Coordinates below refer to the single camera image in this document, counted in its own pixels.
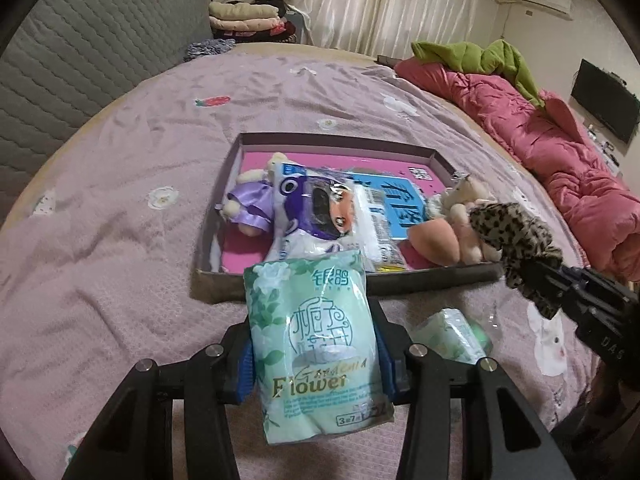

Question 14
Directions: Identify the green flower tissue pack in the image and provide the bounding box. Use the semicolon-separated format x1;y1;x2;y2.
243;250;394;445

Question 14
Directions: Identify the dark cardboard box tray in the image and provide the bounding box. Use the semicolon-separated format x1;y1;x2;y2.
192;132;501;304

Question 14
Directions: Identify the peach makeup sponge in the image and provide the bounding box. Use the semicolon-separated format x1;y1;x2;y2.
407;218;461;266

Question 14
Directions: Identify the green sponge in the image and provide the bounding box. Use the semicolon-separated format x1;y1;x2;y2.
410;308;494;364

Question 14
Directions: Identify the beige bear pink dress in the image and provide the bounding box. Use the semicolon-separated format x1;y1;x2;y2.
440;174;501;266

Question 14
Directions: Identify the grey quilted headboard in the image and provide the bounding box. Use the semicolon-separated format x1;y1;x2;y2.
1;0;212;216

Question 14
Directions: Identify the cream bear purple dress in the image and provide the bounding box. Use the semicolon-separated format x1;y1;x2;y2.
219;152;290;237

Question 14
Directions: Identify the pink quilted comforter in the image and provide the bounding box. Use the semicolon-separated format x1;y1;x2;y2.
395;58;639;282

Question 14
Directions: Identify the yellow white tissue pack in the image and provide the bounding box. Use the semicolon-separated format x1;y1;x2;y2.
354;184;407;273

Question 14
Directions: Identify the dark patterned cloth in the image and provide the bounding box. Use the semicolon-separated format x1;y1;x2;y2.
183;38;235;62

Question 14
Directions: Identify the pink purple bed sheet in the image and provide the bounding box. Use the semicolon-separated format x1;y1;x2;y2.
1;52;582;479

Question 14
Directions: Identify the pink blue children's book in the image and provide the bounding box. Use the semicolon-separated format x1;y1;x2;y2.
220;150;454;274

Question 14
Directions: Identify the floral white fabric scrunchie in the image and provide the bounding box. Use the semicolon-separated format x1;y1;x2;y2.
425;194;447;220

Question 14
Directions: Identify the white striped curtain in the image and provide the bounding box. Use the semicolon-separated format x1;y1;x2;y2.
285;0;478;58

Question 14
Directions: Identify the green blanket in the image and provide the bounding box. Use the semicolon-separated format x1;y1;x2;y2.
411;39;544;108

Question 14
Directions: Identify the folded clothes pile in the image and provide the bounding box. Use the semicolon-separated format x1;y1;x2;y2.
208;0;303;44

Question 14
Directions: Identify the black wall television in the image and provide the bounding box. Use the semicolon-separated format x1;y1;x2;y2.
570;58;639;144

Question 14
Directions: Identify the leopard print scrunchie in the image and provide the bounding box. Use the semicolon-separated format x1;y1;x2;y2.
471;203;563;320

